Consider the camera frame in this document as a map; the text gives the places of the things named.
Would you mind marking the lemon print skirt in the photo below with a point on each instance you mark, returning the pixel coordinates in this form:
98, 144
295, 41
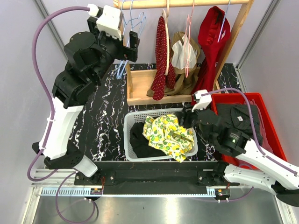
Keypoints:
164, 133

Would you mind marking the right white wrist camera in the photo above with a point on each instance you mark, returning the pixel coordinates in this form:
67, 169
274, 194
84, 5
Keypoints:
203, 100

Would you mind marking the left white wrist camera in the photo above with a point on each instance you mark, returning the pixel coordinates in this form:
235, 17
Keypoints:
110, 21

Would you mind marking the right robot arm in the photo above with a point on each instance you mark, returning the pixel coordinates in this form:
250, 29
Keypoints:
272, 173

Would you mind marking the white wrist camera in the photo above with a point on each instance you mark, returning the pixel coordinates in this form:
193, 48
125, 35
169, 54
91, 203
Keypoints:
203, 100
110, 21

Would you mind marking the tan and white garment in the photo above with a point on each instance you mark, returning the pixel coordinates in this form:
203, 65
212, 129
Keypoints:
183, 85

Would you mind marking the pink wire hanger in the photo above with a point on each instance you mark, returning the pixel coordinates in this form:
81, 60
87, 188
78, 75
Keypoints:
189, 55

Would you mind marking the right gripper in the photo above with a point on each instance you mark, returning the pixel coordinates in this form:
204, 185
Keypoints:
184, 115

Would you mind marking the red plastic bin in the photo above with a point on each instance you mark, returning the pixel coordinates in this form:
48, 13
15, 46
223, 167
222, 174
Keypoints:
267, 112

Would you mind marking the dark striped shirt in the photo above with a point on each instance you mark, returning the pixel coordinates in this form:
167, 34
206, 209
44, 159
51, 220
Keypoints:
231, 114

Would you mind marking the white plastic laundry basket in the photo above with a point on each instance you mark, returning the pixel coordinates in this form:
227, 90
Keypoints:
135, 117

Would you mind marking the red polka dot garment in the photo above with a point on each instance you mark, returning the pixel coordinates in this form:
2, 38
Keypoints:
161, 81

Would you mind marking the red dress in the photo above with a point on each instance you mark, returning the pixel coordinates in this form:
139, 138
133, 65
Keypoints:
214, 33

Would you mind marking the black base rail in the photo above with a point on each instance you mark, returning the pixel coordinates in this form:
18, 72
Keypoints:
188, 178

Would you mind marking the pink garment in bin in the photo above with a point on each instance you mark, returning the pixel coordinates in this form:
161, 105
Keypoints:
258, 124

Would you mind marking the blue hanger of lemon skirt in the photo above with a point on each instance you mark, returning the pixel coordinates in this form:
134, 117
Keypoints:
131, 23

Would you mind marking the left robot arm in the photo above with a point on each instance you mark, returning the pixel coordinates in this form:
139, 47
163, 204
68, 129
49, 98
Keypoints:
90, 54

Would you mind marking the light blue wire hanger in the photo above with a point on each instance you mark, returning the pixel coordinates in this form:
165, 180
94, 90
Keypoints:
127, 18

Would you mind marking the beige wooden hanger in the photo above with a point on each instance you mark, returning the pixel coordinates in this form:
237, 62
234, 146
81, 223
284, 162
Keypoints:
165, 15

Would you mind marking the black skirt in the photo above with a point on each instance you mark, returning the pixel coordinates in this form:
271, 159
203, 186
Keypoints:
140, 144

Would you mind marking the wooden clothes rack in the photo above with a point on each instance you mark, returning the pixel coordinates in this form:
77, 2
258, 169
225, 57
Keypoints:
139, 81

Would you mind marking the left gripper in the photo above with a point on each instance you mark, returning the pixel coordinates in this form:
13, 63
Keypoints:
130, 53

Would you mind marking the black marble mat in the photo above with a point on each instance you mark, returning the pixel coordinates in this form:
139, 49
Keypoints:
98, 130

